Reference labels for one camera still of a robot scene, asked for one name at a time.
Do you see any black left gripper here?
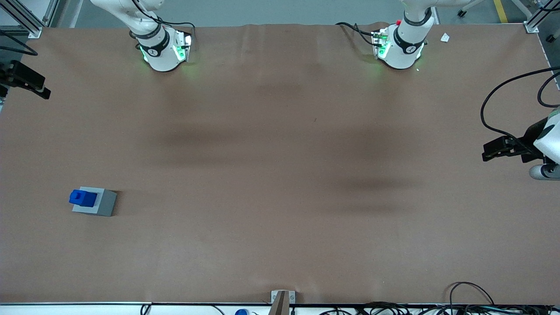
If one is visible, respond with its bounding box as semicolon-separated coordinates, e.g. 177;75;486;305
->
482;117;548;164

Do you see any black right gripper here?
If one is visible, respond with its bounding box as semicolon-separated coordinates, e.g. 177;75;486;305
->
0;60;52;100

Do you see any blue plastic part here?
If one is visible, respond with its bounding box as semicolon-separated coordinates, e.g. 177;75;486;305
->
69;189;98;208

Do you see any gray square base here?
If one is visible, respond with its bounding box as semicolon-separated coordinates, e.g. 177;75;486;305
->
72;187;118;217

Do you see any white leg with caster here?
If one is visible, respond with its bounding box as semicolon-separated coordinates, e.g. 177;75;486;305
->
457;0;487;18

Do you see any brown table mat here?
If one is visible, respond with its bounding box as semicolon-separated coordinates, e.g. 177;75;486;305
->
0;22;560;305

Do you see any long black gripper cable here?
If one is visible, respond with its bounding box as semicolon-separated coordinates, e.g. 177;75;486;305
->
480;66;560;156

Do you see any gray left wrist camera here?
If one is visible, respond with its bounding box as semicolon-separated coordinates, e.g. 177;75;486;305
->
529;163;560;181

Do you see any aluminium frame post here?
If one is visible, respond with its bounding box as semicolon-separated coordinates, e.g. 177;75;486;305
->
0;0;63;39
510;0;560;35

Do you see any short black looped cable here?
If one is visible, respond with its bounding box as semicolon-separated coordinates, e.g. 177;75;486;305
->
537;72;560;109

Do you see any black arched cable loop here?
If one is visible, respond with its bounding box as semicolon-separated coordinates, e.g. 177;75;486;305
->
449;282;496;307

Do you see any black left base cable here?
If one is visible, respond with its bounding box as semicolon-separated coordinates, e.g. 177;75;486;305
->
335;21;378;47

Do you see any tangled black cable bundle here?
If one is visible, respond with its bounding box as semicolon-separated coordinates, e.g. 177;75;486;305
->
318;301;560;315

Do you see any white table edge rail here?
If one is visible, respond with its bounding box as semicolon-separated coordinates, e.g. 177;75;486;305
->
0;302;560;315

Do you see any silver metal bracket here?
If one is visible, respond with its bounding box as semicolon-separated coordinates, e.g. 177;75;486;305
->
271;290;296;305

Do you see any brown upright post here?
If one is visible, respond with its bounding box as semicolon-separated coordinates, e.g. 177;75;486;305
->
268;290;290;315

